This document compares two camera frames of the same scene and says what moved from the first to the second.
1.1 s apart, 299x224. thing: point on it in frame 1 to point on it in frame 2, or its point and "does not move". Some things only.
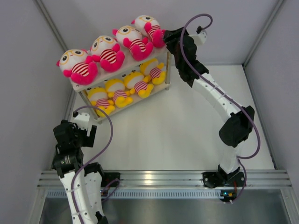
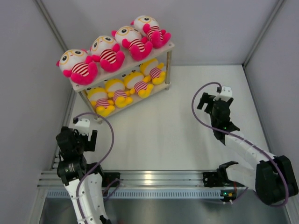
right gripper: [169, 37] to [207, 99]
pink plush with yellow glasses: [138, 46] does not move
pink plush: [150, 27] does not move
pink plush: [105, 49] does not move
